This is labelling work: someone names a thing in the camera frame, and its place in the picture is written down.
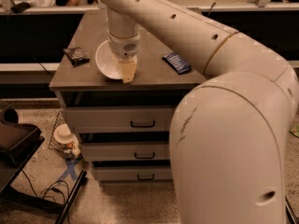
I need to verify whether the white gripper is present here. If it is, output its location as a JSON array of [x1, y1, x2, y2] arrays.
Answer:
[[107, 32, 140, 83]]

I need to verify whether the white bowl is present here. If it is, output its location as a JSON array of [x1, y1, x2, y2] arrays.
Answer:
[[95, 40, 122, 79]]

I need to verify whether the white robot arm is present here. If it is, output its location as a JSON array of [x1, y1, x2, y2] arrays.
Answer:
[[101, 0, 298, 224]]

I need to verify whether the blue snack bag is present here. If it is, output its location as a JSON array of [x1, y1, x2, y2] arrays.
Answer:
[[162, 52, 191, 75]]

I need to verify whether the black snack bag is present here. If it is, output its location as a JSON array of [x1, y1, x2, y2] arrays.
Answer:
[[64, 47, 90, 67]]

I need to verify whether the grey drawer cabinet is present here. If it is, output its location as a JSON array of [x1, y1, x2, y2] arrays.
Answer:
[[50, 9, 205, 183]]

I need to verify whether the black bar left floor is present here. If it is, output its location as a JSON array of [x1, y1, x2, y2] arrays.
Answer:
[[55, 171, 87, 224]]

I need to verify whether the black bar floor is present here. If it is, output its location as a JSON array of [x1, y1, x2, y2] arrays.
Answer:
[[55, 171, 87, 224], [285, 198, 299, 224]]

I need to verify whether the black device on ledge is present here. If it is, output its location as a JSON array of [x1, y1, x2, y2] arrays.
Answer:
[[11, 2, 31, 14]]

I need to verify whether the green packet on floor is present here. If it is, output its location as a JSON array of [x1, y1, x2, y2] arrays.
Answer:
[[290, 125, 299, 138]]

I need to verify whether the black bar right floor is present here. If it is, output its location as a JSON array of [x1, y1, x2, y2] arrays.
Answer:
[[285, 198, 299, 224]]

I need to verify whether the wire basket with items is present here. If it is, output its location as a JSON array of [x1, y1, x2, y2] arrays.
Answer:
[[49, 112, 80, 160]]

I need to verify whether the black cable on floor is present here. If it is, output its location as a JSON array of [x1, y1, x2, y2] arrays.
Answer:
[[21, 169, 71, 224]]

